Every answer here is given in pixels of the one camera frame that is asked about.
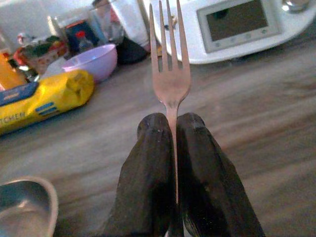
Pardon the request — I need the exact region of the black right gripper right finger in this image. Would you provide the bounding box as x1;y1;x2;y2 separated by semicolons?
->
175;112;266;237

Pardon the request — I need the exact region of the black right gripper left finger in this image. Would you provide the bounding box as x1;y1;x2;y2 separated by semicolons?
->
102;112;177;237

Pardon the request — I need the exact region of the steel fork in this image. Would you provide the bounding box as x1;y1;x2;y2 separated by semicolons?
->
149;0;192;206

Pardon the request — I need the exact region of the yellow kitchen wipes pack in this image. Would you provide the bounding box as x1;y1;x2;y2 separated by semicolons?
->
0;69;95;136

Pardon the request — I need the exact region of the black pouch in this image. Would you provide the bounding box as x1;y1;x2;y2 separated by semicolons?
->
117;36;149;66

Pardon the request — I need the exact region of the small purple plastic bowl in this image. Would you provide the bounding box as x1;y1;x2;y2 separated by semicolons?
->
60;43;119;83

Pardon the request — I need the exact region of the round steel plate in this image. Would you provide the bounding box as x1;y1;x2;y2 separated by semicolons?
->
0;175;59;237

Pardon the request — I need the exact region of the white kitchen food processor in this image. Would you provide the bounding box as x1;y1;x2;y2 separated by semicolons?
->
145;0;316;66

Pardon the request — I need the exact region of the small red-capped bottle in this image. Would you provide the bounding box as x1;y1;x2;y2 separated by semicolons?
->
75;30;95;54

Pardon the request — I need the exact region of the blue-labelled jar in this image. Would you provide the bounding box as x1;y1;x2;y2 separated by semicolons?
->
64;20;100;54

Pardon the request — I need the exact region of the green and red snack package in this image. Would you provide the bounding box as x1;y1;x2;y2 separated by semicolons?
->
16;35;68;75

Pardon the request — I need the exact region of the orange sauce squeeze bottle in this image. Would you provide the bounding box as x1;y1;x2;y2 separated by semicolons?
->
0;52;27;91

